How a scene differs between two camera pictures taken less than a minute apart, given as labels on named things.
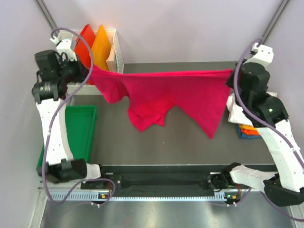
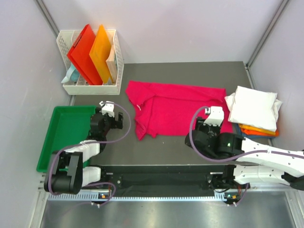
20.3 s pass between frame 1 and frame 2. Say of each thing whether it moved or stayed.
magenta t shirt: moved
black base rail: stayed
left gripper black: moved
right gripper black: moved
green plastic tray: stayed
